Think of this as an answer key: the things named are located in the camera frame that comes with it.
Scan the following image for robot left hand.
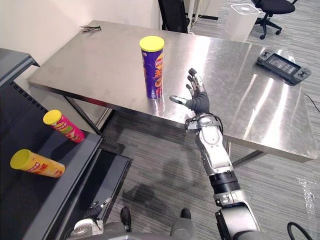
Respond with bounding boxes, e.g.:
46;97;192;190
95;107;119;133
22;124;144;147
84;197;112;222

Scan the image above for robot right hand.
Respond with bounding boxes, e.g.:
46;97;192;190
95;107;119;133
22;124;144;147
169;67;211;116

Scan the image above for purple chips can yellow lid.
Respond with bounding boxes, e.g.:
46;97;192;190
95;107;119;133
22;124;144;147
138;35;166;101

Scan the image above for dark grey metal shelf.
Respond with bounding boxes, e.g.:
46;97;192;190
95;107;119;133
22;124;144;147
0;48;133;240

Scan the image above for pink chips can yellow lid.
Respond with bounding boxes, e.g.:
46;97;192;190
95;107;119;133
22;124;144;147
42;109;86;144

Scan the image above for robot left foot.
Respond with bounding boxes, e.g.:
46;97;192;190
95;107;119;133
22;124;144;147
120;206;132;232

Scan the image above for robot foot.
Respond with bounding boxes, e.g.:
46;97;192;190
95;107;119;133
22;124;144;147
120;206;132;232
180;208;192;221

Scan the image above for white air purifier box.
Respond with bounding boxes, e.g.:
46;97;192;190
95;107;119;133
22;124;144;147
226;3;260;43

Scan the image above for black handheld controller with screen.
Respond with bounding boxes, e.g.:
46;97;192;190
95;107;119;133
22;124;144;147
256;47;312;87

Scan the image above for black chair backrest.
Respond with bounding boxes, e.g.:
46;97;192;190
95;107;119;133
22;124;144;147
157;0;190;34

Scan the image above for robot right leg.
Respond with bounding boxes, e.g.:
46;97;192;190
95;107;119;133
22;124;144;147
170;216;198;240

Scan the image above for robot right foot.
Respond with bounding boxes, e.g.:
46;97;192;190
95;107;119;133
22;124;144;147
180;208;192;221

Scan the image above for stainless steel table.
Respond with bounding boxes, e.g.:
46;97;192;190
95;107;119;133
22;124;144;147
26;19;315;169

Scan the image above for black office chair on wheels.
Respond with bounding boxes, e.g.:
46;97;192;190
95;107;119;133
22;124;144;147
251;0;300;40

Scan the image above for thin black floor cable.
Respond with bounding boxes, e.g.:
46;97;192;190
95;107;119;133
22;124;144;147
303;92;320;113

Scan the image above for bundle of black cable ties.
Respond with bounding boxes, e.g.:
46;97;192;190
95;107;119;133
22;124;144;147
79;24;102;34

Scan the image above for thick black cable loop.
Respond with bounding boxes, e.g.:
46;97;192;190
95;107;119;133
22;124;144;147
286;221;308;240

